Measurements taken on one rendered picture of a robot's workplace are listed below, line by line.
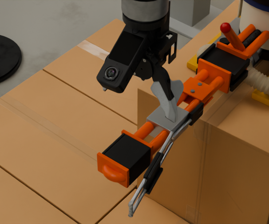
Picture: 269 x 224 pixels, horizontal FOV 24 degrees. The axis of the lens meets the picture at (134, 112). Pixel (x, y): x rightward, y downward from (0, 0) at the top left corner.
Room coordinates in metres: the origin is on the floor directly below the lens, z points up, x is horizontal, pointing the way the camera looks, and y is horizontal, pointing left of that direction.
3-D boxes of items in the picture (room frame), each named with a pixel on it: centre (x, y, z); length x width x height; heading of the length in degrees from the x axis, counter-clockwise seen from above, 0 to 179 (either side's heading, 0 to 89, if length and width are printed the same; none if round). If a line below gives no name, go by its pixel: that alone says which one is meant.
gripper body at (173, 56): (0.86, -0.02, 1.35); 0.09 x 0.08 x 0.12; 147
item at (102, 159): (0.85, 0.02, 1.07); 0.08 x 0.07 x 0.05; 143
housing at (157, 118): (0.95, -0.07, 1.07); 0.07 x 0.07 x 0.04; 53
